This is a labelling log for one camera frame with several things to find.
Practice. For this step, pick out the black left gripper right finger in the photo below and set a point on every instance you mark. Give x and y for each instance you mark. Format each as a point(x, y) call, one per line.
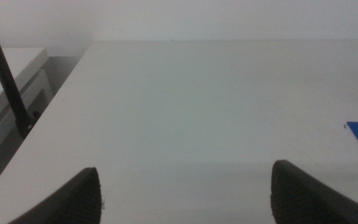
point(300, 199)

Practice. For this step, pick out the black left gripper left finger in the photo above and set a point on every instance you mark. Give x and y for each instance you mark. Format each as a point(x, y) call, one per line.
point(79, 202)

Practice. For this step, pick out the black pole clamp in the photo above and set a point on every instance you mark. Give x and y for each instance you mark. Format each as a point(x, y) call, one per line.
point(25, 124)

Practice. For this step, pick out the white side cabinet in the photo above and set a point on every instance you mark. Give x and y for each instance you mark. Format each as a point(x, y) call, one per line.
point(17, 87)

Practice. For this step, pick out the black stand pole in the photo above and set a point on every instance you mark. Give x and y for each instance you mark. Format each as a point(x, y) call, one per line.
point(2, 68)

